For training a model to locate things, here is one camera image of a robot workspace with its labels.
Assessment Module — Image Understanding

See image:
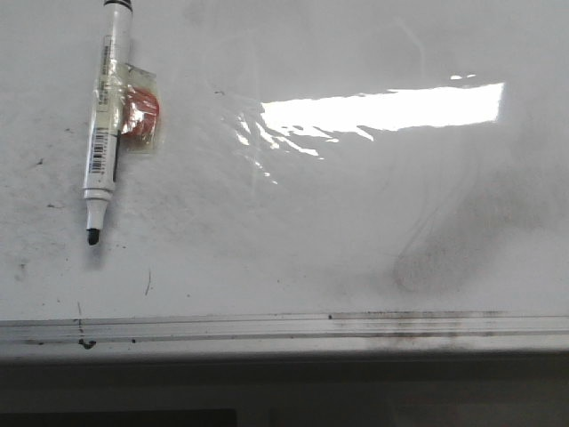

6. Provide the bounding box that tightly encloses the white whiteboard with aluminium frame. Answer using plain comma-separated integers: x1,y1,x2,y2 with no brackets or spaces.
1,1,568,364

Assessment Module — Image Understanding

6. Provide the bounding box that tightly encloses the white black whiteboard marker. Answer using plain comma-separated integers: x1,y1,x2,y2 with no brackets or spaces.
84,1,160,246

